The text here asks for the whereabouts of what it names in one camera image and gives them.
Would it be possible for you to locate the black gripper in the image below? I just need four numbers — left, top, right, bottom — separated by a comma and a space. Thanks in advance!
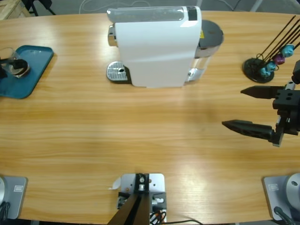
221, 85, 300, 148

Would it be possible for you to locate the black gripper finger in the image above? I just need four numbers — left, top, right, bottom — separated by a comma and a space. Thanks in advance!
0, 59, 29, 79

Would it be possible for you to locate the clear glass cup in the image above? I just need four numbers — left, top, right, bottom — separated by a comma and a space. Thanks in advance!
0, 47, 31, 79

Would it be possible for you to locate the silver coffee machine lever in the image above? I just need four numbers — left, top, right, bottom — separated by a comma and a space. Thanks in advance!
106, 7, 185, 23

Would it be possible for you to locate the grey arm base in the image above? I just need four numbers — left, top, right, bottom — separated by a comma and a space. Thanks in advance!
0, 175, 28, 220
262, 172, 300, 221

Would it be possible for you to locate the teal coffee capsule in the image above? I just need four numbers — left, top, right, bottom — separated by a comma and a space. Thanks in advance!
282, 44, 295, 58

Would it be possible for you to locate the white capsule coffee machine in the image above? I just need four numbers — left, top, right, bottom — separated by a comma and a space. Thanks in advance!
107, 6, 203, 89

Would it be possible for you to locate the teal plastic tray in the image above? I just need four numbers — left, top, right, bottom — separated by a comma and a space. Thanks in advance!
0, 45, 55, 99

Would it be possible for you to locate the black capsule holder with rods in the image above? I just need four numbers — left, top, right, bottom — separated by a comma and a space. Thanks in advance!
242, 15, 300, 83

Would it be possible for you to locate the black chair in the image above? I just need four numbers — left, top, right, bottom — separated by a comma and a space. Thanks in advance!
22, 0, 57, 16

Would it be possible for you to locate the clear water tank grey lid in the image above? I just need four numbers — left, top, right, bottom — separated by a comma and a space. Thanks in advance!
186, 19, 225, 83

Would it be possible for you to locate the chrome drip tray grate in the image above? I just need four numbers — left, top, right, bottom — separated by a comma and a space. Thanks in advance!
106, 60, 132, 84

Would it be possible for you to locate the white tape tag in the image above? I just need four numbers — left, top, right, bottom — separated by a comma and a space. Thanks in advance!
107, 177, 122, 190

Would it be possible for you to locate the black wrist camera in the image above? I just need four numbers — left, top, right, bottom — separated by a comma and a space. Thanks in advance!
291, 60, 300, 85

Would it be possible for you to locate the black base cable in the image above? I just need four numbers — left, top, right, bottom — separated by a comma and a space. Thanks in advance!
273, 206, 295, 225
0, 201, 11, 221

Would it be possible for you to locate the white metal table frame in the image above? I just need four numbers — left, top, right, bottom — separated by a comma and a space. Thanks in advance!
251, 0, 263, 12

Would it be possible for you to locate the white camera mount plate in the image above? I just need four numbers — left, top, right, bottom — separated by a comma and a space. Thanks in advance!
120, 172, 167, 223

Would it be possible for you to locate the black mount clamp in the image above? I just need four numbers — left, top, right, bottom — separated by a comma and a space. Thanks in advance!
151, 191, 167, 213
117, 191, 130, 210

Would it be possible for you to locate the thin black cable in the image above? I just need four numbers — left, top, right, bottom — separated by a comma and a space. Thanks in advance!
166, 219, 202, 225

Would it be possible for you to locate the orange and black wire bundle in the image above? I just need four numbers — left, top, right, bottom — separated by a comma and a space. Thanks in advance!
150, 210, 167, 223

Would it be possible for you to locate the black camera post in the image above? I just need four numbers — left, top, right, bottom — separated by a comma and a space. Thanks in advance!
107, 172, 150, 225

